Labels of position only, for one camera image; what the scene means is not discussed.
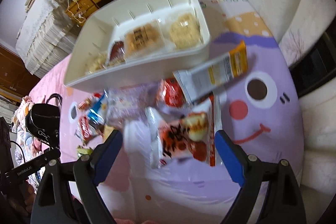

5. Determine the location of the cartoon printed tablecloth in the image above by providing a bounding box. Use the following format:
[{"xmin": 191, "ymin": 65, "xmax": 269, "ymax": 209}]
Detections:
[{"xmin": 59, "ymin": 0, "xmax": 306, "ymax": 224}]

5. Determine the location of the orange grey oats bar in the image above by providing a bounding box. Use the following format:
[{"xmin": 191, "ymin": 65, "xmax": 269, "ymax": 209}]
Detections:
[{"xmin": 173, "ymin": 41, "xmax": 248, "ymax": 103}]

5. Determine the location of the orange fried snack bag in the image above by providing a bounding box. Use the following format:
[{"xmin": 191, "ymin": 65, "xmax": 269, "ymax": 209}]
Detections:
[{"xmin": 123, "ymin": 20, "xmax": 165, "ymax": 59}]

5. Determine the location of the black shoulder bag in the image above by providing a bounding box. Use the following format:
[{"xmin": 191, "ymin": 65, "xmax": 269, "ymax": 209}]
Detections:
[{"xmin": 26, "ymin": 93, "xmax": 63, "ymax": 148}]

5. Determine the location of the red white cookies packet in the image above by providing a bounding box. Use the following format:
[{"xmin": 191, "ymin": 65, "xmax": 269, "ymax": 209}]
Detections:
[{"xmin": 75, "ymin": 115, "xmax": 99, "ymax": 145}]

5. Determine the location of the pink bed quilt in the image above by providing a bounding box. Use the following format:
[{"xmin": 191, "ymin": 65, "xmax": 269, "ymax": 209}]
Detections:
[{"xmin": 27, "ymin": 54, "xmax": 73, "ymax": 109}]

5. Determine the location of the orange twist snack packet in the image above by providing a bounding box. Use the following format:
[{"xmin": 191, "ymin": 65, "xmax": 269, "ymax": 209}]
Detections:
[{"xmin": 77, "ymin": 97, "xmax": 95, "ymax": 111}]

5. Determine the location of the cream floral curtain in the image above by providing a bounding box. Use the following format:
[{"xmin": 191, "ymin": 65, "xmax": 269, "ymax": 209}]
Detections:
[{"xmin": 248, "ymin": 0, "xmax": 335, "ymax": 223}]

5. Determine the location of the white plastic storage bin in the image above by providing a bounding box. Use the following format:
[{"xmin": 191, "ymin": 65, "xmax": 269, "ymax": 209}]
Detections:
[{"xmin": 64, "ymin": 0, "xmax": 211, "ymax": 93}]

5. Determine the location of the green snack packet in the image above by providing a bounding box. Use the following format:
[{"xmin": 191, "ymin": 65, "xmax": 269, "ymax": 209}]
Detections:
[{"xmin": 76, "ymin": 145, "xmax": 93, "ymax": 158}]

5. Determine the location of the small red snack packet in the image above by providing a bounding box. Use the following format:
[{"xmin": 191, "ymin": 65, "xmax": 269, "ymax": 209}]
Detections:
[{"xmin": 156, "ymin": 78, "xmax": 186, "ymax": 107}]

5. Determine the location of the white purple bread packet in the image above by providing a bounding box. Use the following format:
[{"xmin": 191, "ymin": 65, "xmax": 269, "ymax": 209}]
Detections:
[{"xmin": 105, "ymin": 83, "xmax": 158, "ymax": 129}]

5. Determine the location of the yellow small snack packet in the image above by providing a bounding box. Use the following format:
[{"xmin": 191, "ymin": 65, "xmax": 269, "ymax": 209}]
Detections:
[{"xmin": 102, "ymin": 125, "xmax": 115, "ymax": 142}]

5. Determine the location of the large white red snack bag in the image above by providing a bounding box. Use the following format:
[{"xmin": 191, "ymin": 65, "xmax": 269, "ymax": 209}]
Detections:
[{"xmin": 145, "ymin": 94, "xmax": 222, "ymax": 168}]

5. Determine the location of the floral blanket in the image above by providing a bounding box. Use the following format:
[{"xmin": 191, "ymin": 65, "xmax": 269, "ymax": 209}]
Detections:
[{"xmin": 10, "ymin": 95, "xmax": 43, "ymax": 185}]

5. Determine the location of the brown star wrapper snack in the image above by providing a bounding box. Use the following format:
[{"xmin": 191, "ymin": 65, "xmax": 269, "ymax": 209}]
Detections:
[{"xmin": 108, "ymin": 40, "xmax": 125, "ymax": 64}]

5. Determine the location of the blue snack packet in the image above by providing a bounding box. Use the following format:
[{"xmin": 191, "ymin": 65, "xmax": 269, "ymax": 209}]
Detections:
[{"xmin": 87, "ymin": 93, "xmax": 108, "ymax": 125}]

